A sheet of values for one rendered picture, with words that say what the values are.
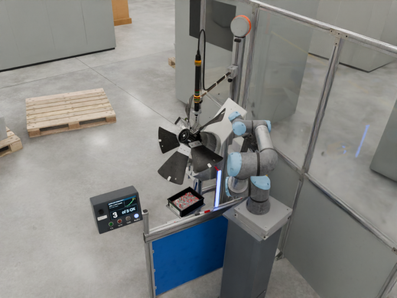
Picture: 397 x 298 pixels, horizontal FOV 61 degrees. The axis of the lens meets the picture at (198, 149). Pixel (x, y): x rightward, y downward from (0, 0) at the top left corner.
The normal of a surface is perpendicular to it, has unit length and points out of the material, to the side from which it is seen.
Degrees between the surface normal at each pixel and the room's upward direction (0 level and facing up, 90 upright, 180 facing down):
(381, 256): 90
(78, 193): 0
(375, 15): 90
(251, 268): 90
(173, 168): 50
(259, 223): 3
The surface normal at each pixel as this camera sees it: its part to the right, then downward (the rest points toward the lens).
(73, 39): 0.64, 0.45
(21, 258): 0.03, -0.83
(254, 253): -0.05, 0.56
